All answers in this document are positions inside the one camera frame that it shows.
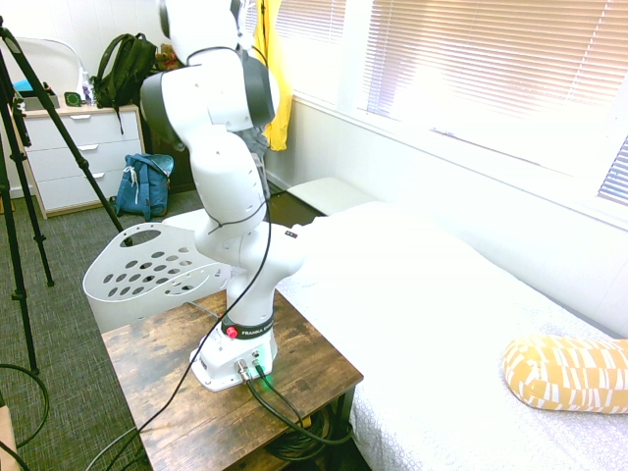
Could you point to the blue backpack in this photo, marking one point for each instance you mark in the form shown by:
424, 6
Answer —
147, 186

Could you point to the white spray bottle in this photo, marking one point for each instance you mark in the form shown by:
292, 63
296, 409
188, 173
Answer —
87, 88

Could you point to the small white window blind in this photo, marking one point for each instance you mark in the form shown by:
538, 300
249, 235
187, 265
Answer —
615, 176
309, 19

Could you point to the white floor cushion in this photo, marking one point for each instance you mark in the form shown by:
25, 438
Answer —
333, 193

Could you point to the yellow white patterned pillow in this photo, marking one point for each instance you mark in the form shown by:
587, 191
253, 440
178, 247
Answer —
564, 373

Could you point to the white arched desk lamp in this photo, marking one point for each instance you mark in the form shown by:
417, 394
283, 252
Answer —
64, 46

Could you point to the brown cardboard box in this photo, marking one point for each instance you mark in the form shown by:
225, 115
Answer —
6, 436

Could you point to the bed with dotted-circle white sheet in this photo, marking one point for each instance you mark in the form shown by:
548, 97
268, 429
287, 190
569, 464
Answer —
441, 319

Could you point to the rustic wooden side table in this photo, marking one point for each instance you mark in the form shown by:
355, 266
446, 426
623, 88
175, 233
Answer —
162, 343

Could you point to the black camera tripod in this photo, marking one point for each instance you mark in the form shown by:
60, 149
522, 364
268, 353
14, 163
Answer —
81, 164

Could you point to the large white window blind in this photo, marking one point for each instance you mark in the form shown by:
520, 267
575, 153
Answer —
490, 54

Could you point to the teal item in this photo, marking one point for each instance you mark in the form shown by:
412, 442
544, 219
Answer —
23, 86

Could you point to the dark brown wooden dresser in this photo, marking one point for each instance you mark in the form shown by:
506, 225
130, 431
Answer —
172, 172

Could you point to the green round gadget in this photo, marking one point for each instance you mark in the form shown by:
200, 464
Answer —
73, 99

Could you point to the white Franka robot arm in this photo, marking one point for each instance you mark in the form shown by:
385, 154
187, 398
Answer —
225, 172

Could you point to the yellow jacket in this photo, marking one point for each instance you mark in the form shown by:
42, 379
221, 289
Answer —
279, 113

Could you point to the gray storage box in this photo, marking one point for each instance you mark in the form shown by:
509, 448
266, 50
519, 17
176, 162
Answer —
39, 103

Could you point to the white perforated laundry basket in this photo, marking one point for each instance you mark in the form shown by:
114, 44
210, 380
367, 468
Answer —
108, 275

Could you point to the black backpack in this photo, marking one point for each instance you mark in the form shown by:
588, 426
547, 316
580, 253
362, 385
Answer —
125, 68

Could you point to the white three-drawer dresser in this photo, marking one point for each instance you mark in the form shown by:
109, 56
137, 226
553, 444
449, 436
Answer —
110, 147

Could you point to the brown teddy bear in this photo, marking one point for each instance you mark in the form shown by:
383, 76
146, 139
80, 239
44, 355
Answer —
166, 58

